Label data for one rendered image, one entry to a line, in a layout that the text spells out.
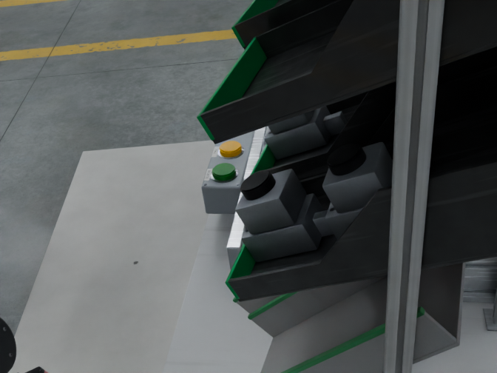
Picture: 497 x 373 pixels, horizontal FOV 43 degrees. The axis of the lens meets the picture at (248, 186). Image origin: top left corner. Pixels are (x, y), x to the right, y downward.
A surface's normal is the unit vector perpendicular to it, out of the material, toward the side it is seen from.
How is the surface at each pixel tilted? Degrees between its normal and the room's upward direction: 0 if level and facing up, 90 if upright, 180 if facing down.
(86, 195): 0
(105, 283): 0
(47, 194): 0
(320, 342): 45
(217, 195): 90
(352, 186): 90
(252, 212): 90
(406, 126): 90
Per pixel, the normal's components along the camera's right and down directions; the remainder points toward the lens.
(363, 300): -0.74, -0.64
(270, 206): -0.31, 0.59
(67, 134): -0.10, -0.80
